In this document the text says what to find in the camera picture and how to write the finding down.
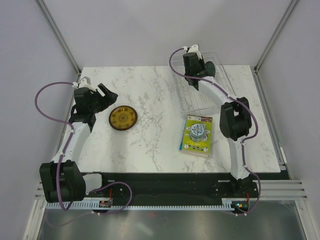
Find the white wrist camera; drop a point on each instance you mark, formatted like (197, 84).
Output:
(195, 50)
(84, 82)

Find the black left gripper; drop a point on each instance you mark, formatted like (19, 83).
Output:
(111, 97)

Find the yellow brown patterned plate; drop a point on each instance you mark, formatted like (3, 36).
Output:
(123, 118)

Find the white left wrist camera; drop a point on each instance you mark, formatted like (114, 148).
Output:
(84, 82)

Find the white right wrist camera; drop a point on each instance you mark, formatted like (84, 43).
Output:
(195, 50)

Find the dark green plate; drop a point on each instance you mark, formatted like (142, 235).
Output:
(210, 68)

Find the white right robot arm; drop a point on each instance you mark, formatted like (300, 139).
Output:
(235, 119)

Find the green cover book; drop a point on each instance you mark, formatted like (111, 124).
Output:
(197, 135)

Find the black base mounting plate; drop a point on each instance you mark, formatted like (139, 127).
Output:
(172, 188)

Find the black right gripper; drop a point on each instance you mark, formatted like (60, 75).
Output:
(202, 62)

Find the white slotted cable duct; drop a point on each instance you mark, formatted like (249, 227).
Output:
(104, 204)

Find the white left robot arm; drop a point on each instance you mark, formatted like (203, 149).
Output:
(62, 181)

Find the white wire dish rack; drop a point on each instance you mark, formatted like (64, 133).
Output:
(212, 92)

